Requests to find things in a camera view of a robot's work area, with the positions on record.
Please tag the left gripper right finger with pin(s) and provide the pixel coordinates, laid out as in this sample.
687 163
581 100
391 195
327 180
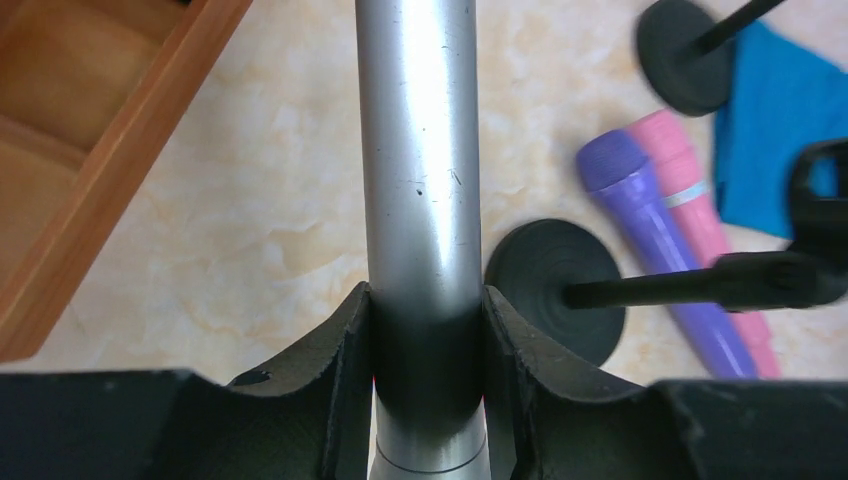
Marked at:
553 415

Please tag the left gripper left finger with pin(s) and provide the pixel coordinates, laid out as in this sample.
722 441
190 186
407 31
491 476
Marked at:
303 414

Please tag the black mic stand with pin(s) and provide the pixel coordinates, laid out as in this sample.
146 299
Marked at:
565 282
687 56

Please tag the silver grey microphone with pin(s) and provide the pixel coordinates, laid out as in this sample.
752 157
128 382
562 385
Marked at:
418 85

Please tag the purple microphone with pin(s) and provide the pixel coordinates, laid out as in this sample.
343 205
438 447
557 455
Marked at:
618 174

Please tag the pink microphone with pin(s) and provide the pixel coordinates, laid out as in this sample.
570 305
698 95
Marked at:
686 193

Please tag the brown wooden compartment tray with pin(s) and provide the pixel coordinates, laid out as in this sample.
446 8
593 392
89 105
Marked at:
91 91

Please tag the blue folded cloth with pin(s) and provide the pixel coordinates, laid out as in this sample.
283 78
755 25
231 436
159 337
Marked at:
783 98

